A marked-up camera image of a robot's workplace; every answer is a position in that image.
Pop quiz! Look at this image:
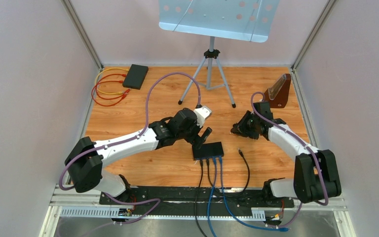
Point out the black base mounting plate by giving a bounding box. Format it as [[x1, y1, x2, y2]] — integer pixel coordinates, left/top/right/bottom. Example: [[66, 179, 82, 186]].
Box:
[[98, 186, 296, 218]]

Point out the black ethernet cable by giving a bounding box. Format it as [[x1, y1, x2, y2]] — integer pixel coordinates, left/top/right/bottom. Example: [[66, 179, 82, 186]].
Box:
[[194, 159, 207, 237], [205, 149, 251, 199]]

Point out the black spare switch box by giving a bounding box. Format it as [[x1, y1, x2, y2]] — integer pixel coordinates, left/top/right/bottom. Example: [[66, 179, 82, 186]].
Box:
[[122, 64, 149, 90]]

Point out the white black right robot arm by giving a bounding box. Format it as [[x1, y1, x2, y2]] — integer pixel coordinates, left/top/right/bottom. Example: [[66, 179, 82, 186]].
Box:
[[230, 101, 341, 206]]

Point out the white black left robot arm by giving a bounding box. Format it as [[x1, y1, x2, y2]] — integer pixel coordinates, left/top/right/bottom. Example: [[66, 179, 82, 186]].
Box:
[[65, 106, 212, 204]]

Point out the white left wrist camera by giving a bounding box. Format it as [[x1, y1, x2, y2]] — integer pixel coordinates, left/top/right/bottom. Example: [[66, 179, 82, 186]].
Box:
[[193, 106, 212, 128]]

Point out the aluminium frame rail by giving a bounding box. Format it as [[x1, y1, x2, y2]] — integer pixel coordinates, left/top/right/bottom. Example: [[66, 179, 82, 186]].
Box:
[[40, 186, 356, 237]]

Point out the brown wooden metronome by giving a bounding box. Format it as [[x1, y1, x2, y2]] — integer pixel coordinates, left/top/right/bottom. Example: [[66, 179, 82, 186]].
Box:
[[264, 74, 292, 109]]

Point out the yellow ethernet cable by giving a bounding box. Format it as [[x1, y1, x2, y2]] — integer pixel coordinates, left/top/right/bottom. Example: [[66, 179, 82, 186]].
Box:
[[94, 67, 130, 96]]

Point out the black network switch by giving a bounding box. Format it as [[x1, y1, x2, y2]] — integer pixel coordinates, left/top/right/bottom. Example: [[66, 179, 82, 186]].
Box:
[[192, 142, 225, 160]]

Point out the blue ethernet cable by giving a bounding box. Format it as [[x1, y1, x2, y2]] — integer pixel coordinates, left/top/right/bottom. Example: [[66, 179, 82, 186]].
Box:
[[218, 156, 290, 233], [206, 158, 218, 237]]

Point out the light blue music stand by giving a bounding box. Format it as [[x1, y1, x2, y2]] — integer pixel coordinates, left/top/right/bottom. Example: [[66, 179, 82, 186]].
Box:
[[158, 0, 280, 108]]

